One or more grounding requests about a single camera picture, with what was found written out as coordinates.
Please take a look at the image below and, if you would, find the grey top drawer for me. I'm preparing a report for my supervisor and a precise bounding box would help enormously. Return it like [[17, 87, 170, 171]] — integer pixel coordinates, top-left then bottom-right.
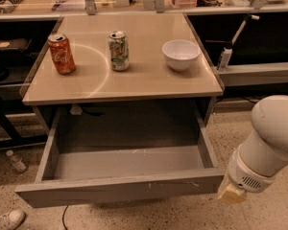
[[15, 107, 225, 208]]

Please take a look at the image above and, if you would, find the black floor cable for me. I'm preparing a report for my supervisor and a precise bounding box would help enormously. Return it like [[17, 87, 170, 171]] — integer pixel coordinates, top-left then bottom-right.
[[61, 204, 71, 230]]

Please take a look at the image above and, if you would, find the white tag under tabletop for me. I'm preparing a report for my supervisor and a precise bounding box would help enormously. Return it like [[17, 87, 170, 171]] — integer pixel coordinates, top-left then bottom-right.
[[70, 103, 83, 115]]

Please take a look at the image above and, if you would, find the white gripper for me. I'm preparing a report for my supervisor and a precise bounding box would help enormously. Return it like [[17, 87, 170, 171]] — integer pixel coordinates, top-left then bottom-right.
[[217, 148, 275, 205]]

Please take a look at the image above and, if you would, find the white bowl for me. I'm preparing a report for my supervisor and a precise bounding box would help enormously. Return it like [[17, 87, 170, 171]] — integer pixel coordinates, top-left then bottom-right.
[[162, 39, 201, 71]]

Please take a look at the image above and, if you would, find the green white soda can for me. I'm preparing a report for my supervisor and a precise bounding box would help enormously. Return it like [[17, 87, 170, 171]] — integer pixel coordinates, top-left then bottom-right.
[[108, 31, 130, 71]]

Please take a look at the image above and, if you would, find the red cola can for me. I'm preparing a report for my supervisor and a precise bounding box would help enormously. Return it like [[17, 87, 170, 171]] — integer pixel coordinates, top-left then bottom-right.
[[47, 33, 76, 75]]

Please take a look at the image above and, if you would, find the white sneaker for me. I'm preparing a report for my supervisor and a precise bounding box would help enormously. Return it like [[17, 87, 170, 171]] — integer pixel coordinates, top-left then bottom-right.
[[0, 209, 26, 230]]

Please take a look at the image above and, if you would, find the clear plastic water bottle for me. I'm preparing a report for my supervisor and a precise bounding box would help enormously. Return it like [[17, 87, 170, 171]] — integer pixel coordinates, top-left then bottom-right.
[[6, 149, 27, 173]]

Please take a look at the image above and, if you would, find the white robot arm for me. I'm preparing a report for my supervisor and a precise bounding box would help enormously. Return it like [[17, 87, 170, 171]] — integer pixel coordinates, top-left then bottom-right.
[[218, 95, 288, 204]]

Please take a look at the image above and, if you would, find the grey cabinet with beige top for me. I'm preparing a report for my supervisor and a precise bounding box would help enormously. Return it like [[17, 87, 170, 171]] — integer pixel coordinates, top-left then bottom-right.
[[21, 12, 223, 127]]

